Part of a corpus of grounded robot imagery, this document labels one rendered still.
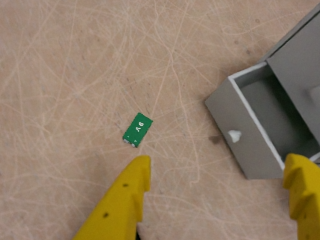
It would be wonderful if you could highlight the green 9v battery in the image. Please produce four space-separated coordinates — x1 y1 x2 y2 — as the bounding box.
122 112 153 148

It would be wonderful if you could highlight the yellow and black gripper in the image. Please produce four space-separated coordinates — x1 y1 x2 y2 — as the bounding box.
72 153 320 240

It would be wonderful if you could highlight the grey chest of drawers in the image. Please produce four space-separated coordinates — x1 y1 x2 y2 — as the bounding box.
255 3 320 147

